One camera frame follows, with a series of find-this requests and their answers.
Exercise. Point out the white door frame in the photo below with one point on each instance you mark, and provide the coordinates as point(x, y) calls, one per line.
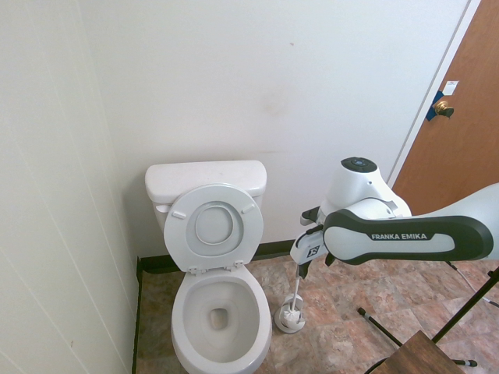
point(434, 89)

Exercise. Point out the blue tape strip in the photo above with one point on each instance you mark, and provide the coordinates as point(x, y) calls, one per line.
point(430, 114)

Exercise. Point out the white toilet tank lid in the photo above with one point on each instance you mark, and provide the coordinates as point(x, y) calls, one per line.
point(202, 175)

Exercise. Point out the white toilet seat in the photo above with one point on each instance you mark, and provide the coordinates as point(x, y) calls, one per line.
point(175, 237)

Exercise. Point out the brown wooden door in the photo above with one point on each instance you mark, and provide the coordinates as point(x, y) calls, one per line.
point(468, 148)

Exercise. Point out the white toilet brush holder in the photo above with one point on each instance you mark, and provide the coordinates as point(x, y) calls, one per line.
point(298, 302)

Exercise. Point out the white paper label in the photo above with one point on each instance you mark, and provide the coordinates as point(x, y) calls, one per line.
point(450, 89)

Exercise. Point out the white flush lever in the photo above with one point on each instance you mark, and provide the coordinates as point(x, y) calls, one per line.
point(162, 208)

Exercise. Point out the black tripod stand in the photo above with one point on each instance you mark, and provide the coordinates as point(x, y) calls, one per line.
point(380, 326)

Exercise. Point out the white toilet tank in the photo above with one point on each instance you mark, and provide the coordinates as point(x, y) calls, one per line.
point(161, 200)

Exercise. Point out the white toilet brush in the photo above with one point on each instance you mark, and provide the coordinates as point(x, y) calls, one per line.
point(295, 290)

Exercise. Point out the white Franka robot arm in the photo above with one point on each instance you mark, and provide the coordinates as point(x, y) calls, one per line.
point(390, 241)

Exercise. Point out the dark wooden table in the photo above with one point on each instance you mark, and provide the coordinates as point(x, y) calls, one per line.
point(421, 358)

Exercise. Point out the brass door knob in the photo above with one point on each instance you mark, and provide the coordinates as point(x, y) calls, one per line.
point(441, 106)

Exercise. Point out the black baseboard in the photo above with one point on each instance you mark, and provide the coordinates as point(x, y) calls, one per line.
point(137, 311)
point(273, 249)

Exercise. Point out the white toilet bowl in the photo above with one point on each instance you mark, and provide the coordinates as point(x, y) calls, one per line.
point(183, 343)

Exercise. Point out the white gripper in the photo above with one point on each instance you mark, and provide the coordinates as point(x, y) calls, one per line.
point(308, 247)

